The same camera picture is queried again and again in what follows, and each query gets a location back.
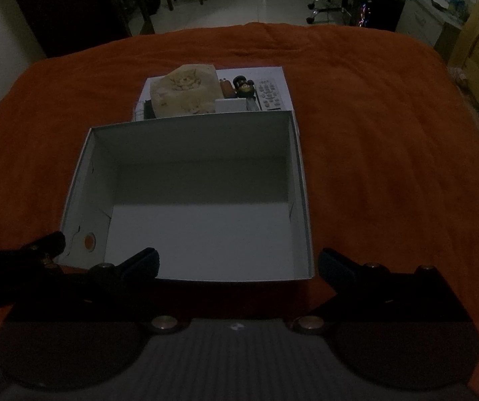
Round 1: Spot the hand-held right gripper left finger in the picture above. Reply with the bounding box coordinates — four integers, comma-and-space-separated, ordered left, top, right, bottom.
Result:
7, 247, 184, 336

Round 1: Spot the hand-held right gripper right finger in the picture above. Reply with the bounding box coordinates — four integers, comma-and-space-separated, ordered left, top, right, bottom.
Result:
292, 248, 474, 336

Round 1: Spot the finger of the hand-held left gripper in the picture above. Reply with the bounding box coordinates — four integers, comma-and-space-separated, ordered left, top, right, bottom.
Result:
11, 231, 67, 265

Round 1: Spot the white cardboard box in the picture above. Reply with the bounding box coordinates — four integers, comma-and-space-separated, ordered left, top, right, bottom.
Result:
61, 111, 315, 281

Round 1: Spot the white remote control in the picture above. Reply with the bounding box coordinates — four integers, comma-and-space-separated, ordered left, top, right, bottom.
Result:
253, 79, 288, 112

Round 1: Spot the orange bottle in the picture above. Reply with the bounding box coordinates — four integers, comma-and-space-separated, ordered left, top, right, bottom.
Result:
219, 77, 236, 100

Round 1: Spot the white box lid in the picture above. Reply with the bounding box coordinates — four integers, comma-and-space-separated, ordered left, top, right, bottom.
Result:
133, 66, 294, 122

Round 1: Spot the orange tablecloth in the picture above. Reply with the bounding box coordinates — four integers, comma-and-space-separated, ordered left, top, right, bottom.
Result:
0, 22, 479, 343

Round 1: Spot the beige printed tissue pack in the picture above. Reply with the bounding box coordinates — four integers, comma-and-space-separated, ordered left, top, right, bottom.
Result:
150, 63, 219, 118

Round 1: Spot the small white box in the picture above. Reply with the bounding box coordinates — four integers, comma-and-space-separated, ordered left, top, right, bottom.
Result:
215, 99, 249, 114

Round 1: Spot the dark-hatted figurine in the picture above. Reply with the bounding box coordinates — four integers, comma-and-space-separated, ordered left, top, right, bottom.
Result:
233, 75, 257, 99

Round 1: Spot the dark wooden cabinet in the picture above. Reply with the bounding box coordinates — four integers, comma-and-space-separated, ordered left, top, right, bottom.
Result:
3, 0, 157, 58

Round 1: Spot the computer tower with lights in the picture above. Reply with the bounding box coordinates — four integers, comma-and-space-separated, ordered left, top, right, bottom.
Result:
354, 0, 375, 28

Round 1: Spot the white cabinet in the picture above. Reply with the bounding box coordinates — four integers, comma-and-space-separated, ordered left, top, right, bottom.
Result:
394, 0, 454, 47

